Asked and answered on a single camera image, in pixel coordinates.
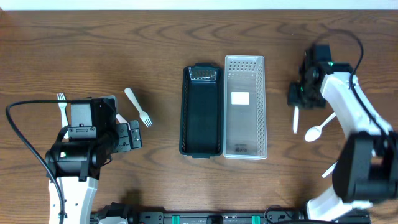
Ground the white plastic spoon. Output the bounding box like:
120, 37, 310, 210
322, 162, 337, 178
292, 106, 299, 134
304, 113, 336, 142

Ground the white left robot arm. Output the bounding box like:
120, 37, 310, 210
45, 118, 142, 223

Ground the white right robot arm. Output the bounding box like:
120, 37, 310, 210
288, 61, 397, 222

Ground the white label in clear basket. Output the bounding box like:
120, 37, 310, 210
231, 92, 250, 105

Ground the clear perforated plastic basket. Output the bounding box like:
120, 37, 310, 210
223, 55, 267, 160

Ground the black perforated plastic basket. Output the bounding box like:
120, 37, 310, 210
179, 63, 224, 159

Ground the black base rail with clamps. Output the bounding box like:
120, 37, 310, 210
90, 202, 371, 224

